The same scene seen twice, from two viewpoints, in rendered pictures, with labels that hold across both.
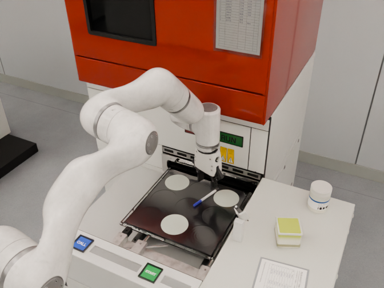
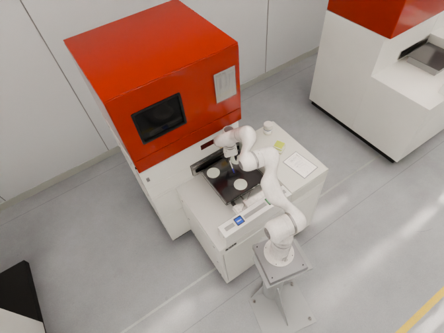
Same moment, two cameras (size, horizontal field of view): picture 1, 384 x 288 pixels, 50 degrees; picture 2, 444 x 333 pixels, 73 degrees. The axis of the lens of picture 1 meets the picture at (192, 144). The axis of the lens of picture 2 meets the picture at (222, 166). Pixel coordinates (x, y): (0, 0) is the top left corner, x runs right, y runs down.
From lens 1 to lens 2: 143 cm
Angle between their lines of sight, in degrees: 42
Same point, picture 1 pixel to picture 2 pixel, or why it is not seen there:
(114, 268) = (260, 212)
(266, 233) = not seen: hidden behind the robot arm
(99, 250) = (246, 215)
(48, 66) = not seen: outside the picture
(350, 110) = not seen: hidden behind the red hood
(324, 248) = (289, 141)
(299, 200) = (261, 135)
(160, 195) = (218, 182)
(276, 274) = (293, 161)
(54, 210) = (283, 197)
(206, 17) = (210, 94)
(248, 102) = (234, 114)
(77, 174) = (275, 182)
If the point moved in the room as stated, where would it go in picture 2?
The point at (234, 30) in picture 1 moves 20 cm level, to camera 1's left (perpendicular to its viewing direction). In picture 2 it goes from (224, 90) to (208, 111)
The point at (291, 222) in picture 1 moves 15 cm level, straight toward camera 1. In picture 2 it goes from (278, 143) to (294, 153)
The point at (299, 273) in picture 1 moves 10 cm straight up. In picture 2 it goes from (295, 154) to (297, 145)
